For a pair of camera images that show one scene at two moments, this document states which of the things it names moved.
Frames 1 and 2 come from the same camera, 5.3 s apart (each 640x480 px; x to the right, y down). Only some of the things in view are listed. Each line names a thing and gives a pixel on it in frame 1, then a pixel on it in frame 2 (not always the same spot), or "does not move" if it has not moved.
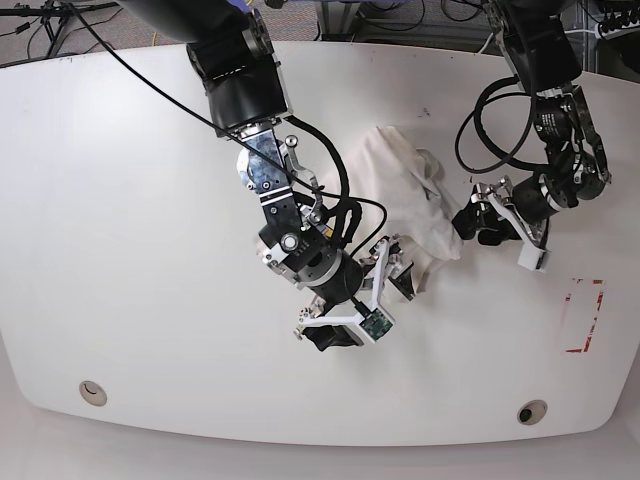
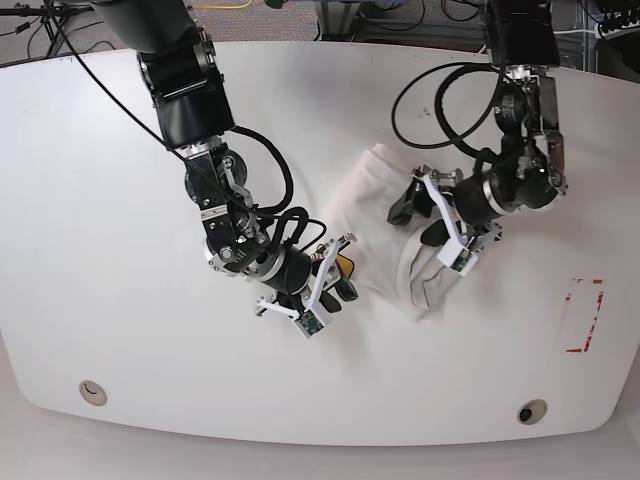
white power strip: x=609 y=35 does not move
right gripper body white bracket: x=355 y=320 -> x=316 y=308
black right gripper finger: x=404 y=283 -> x=346 y=290
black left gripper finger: x=483 y=221 -> x=415 y=200
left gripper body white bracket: x=531 y=253 -> x=448 y=254
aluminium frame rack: x=462 y=25 does not move
